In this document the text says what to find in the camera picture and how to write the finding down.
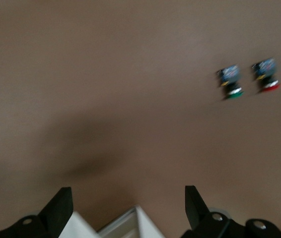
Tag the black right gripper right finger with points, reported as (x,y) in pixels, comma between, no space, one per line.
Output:
(200,218)

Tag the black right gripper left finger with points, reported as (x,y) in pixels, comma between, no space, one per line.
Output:
(56,213)

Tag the green push button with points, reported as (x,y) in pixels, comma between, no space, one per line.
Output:
(231,79)

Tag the red push button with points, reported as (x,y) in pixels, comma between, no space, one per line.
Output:
(267,74)

